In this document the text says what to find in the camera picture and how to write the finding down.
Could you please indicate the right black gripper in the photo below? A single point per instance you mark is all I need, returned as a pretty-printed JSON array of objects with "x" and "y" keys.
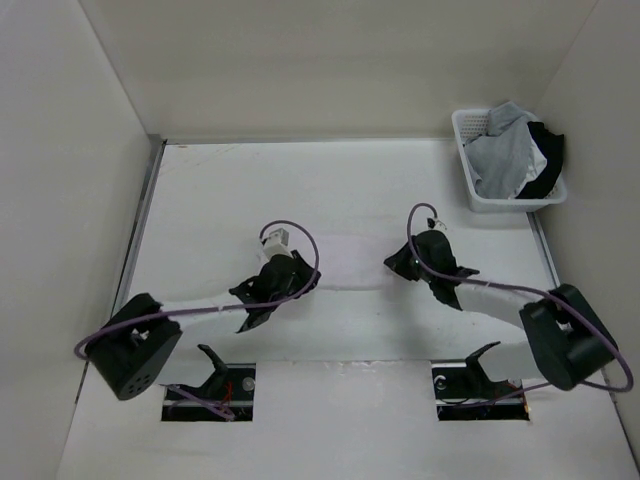
[{"x": 397, "y": 262}]

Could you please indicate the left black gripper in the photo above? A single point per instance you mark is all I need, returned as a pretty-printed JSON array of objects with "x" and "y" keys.
[{"x": 305, "y": 274}]

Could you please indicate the pale pink tank top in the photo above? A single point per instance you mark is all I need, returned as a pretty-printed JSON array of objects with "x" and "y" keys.
[{"x": 348, "y": 262}]

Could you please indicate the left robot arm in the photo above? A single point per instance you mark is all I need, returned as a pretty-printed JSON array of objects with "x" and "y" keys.
[{"x": 132, "y": 348}]

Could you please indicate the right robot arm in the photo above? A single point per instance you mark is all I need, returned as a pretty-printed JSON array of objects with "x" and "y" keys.
[{"x": 565, "y": 340}]

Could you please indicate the grey tank top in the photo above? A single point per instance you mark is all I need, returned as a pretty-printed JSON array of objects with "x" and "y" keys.
[{"x": 499, "y": 158}]

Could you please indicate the white tank top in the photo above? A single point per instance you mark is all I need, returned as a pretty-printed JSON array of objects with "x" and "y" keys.
[{"x": 536, "y": 165}]

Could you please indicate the black tank top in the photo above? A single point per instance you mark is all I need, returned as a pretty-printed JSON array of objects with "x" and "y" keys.
[{"x": 552, "y": 146}]

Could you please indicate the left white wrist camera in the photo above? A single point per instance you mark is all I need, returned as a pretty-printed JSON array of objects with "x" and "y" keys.
[{"x": 276, "y": 243}]

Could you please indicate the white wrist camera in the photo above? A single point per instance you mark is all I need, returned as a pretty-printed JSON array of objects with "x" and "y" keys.
[
  {"x": 276, "y": 243},
  {"x": 435, "y": 224}
]

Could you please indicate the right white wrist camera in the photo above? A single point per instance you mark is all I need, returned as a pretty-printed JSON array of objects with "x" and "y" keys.
[{"x": 435, "y": 224}]

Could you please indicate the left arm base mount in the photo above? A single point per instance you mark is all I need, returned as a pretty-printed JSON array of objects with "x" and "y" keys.
[{"x": 226, "y": 395}]

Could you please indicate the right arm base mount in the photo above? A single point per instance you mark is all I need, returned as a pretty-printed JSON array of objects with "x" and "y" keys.
[{"x": 463, "y": 392}]

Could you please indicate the right metal table rail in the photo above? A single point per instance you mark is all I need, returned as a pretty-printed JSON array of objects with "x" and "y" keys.
[{"x": 543, "y": 248}]

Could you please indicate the metal table rail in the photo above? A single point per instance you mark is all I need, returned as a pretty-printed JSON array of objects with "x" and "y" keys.
[
  {"x": 543, "y": 248},
  {"x": 147, "y": 190}
]

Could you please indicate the left metal table rail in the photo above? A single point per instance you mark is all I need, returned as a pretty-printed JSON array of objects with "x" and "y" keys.
[{"x": 147, "y": 190}]

